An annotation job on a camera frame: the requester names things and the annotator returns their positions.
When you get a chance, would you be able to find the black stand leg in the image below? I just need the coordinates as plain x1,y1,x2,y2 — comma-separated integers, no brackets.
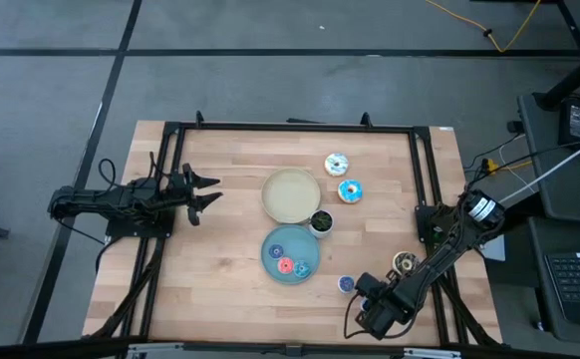
533,0,580,112

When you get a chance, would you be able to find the large white sprinkled donut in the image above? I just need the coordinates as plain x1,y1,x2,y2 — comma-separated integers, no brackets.
324,152,351,178

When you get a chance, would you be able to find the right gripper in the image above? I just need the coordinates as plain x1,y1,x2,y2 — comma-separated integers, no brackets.
354,271,416,341

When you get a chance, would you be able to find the succulent in white pot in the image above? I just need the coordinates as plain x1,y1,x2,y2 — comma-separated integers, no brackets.
308,209,335,239

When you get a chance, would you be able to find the black side desk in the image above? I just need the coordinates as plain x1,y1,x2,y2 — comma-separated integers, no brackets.
516,92,580,348

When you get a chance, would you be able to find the black aluminium table frame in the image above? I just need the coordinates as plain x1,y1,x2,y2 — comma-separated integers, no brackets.
83,110,503,350

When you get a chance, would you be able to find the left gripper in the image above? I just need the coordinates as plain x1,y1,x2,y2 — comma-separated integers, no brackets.
166,163,224,227

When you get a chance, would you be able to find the silver metal bracket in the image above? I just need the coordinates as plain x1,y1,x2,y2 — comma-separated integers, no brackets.
403,347,463,359
126,342,184,359

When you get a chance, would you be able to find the yellow extension cable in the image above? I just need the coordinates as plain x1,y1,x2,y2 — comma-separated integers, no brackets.
424,0,543,54

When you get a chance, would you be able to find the large blue frosted donut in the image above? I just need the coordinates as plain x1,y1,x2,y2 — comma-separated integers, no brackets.
337,179,365,204

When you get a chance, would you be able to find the teal round plate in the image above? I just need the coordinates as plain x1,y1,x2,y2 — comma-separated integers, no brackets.
260,223,322,286

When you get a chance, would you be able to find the black laptop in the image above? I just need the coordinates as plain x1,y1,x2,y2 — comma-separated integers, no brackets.
543,251,580,330

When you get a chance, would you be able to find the beige round plate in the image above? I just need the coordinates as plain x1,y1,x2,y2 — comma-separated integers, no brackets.
261,168,323,225

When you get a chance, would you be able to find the white cable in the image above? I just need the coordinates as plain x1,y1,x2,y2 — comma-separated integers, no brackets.
498,132,580,204

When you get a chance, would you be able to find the large chocolate donut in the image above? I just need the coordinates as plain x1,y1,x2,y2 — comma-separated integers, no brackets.
392,250,421,275

